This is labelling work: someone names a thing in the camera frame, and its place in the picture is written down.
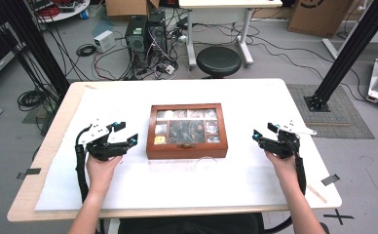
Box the open cardboard box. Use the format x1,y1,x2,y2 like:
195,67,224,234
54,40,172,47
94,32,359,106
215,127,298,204
104,0,161,18

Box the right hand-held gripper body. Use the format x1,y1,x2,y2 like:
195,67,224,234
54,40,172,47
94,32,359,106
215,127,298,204
264,119,318,160

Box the black tape strip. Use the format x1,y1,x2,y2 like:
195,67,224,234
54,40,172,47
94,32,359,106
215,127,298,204
321,174,341,187
16,167,42,180

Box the small white box device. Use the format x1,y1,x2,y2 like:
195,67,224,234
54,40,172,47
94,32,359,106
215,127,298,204
94,29,117,54

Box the black corrugated left gripper cable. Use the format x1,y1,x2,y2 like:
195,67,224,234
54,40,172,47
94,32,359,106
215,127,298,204
74,125,93,203

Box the large cardboard box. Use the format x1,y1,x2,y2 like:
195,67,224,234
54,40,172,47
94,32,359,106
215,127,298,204
287,0,356,38

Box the wooden tea box with glass lid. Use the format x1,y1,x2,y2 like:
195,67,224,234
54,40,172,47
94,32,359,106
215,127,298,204
145,102,229,160

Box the black tape cross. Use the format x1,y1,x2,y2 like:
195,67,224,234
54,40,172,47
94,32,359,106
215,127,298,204
322,209,355,226

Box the person's right hand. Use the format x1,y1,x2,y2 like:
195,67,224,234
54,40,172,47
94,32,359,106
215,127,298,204
264,150,300,193

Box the large coil of black cable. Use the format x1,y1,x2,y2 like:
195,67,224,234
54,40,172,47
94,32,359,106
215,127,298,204
17,89,49,112

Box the black aluminium post with cables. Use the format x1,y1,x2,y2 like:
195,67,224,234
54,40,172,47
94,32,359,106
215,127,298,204
0,0,71,98

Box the black round stool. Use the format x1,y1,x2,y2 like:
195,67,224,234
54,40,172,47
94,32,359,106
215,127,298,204
196,46,243,79

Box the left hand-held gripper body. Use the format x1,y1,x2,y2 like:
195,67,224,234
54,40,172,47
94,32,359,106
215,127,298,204
78,117,131,162

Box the white desk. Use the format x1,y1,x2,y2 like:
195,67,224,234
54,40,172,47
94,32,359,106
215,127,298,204
177,0,284,71

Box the grey floor mat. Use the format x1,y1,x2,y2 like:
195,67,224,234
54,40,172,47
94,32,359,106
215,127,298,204
285,83,375,140

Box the pile of translucent tea bags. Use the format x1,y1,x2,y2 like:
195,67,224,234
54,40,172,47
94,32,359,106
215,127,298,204
168,120,207,144

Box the black computer tower green sticker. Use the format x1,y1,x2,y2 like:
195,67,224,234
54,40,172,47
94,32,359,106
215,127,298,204
124,15,150,70

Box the round white table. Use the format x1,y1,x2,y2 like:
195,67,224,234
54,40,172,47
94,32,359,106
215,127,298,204
27,0,91,23

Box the clear plastic cup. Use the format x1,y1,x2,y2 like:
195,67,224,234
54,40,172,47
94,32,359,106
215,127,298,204
148,156,220,174

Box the thin wooden stick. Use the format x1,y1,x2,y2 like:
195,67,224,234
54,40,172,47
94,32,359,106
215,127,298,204
306,184,328,205

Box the person's dark clothing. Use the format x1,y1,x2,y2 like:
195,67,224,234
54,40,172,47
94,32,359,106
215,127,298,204
118,213,265,234

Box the group of white green packets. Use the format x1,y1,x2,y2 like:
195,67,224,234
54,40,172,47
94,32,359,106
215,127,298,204
206,109,222,144

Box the person's left hand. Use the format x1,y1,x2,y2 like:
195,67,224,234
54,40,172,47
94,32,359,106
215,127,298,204
85,155,124,196

